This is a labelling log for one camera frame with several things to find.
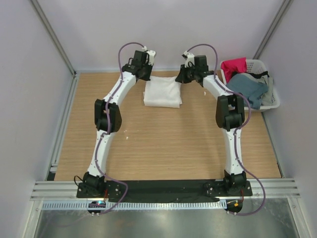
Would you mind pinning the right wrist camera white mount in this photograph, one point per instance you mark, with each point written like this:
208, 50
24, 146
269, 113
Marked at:
189, 59

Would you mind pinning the right aluminium corner post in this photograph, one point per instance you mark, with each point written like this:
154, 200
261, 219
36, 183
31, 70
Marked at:
283, 9

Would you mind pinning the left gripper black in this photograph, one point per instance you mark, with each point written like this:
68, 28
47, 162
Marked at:
145, 74

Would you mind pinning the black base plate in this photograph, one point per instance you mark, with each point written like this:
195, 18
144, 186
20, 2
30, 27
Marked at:
163, 191

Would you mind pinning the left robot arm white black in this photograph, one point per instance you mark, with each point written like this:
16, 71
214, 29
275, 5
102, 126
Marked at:
108, 120

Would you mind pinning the left aluminium corner post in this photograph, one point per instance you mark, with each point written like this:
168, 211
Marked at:
56, 42

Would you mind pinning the pink t shirt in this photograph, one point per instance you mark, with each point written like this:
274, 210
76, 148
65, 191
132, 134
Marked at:
233, 66

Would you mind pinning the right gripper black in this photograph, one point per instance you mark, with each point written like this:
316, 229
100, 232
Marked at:
182, 76

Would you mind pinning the white laundry basket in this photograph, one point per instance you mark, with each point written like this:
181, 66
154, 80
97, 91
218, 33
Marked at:
257, 67

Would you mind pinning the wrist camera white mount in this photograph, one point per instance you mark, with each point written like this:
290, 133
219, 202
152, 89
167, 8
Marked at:
150, 55
189, 59

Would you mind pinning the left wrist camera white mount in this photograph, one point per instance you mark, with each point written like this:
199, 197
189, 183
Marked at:
150, 55

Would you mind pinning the white t shirt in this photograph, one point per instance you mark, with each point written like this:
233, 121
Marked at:
162, 92

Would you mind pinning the aluminium frame rail front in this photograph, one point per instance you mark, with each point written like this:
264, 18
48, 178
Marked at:
66, 190

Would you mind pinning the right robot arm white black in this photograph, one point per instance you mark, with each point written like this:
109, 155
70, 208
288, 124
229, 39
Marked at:
229, 116

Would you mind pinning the white slotted cable duct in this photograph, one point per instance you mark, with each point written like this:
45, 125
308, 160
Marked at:
99, 205

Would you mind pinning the blue grey t shirt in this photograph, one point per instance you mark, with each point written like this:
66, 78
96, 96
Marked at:
250, 89

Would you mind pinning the aluminium corner post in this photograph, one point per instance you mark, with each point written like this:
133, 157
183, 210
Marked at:
283, 9
56, 42

